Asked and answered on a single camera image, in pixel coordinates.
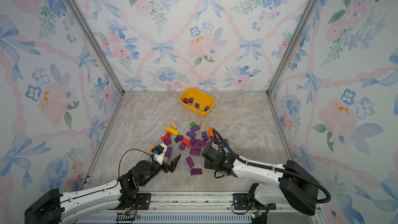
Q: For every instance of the purple long brick top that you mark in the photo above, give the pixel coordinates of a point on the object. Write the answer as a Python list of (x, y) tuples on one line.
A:
[(195, 128)]

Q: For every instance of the natural wood brick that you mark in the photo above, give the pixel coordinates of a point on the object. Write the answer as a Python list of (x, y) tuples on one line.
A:
[(173, 124), (203, 127)]

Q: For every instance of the purple long brick bottom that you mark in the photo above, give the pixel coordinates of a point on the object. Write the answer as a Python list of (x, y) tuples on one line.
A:
[(190, 162)]

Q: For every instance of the red bridge brick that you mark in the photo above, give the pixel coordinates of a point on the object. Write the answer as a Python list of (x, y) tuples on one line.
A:
[(166, 136)]

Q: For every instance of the purple long brick left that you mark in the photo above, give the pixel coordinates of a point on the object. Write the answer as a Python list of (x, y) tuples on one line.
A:
[(168, 153)]

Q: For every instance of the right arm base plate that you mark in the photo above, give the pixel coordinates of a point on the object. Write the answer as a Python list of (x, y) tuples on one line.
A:
[(242, 203)]

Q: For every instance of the natural wood brick top centre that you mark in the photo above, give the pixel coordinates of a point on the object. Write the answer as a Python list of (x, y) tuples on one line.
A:
[(203, 127)]

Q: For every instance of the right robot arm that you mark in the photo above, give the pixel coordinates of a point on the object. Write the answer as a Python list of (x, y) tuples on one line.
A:
[(285, 183)]

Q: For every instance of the purple brick centre slanted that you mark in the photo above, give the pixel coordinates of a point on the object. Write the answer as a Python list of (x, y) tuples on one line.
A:
[(201, 143)]

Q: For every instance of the purple large block centre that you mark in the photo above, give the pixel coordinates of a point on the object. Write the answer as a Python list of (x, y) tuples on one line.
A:
[(195, 150)]

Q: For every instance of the purple brick bottom flat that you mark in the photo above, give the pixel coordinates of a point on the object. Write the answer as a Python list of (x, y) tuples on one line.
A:
[(196, 171)]

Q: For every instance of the red flat brick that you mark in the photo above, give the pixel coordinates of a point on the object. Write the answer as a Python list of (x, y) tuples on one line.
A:
[(186, 142)]

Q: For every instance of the yellow long brick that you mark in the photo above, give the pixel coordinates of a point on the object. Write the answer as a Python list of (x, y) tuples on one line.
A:
[(172, 131)]

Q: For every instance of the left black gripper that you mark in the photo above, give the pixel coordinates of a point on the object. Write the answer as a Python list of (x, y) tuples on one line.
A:
[(163, 164)]

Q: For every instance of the purple long brick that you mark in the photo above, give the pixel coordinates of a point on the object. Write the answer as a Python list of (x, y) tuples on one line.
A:
[(195, 128), (190, 162), (168, 153)]

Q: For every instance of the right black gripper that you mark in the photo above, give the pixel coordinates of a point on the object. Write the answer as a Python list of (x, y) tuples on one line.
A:
[(210, 156)]

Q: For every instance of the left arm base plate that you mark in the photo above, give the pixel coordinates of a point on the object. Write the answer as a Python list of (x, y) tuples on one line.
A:
[(139, 201)]

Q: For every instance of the natural wood brick top left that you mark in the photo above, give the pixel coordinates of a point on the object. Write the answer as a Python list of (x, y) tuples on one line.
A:
[(173, 124)]

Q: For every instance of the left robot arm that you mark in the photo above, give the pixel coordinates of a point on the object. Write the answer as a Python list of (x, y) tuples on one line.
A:
[(55, 207)]

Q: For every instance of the yellow plastic storage bin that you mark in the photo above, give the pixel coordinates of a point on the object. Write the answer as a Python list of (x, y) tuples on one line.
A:
[(201, 100)]

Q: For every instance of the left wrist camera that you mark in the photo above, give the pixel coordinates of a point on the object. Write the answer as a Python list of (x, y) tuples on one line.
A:
[(158, 153)]

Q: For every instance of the aluminium mounting rail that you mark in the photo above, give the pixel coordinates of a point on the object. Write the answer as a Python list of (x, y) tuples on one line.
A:
[(198, 208)]

